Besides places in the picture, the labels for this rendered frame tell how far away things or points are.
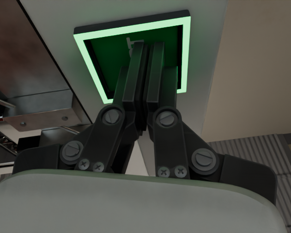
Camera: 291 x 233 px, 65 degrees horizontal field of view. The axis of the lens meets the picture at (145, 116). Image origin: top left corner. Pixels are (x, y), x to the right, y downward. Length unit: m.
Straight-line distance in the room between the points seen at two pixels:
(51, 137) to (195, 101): 0.24
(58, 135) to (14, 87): 0.10
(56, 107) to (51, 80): 0.03
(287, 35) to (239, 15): 0.38
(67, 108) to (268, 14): 1.34
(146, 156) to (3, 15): 0.19
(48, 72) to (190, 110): 0.16
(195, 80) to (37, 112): 0.18
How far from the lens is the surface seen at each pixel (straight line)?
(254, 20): 1.48
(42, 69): 0.27
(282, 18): 1.56
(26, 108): 0.29
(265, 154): 2.71
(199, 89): 0.17
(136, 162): 0.27
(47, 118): 0.29
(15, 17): 0.23
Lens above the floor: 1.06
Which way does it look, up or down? 33 degrees down
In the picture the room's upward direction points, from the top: 174 degrees clockwise
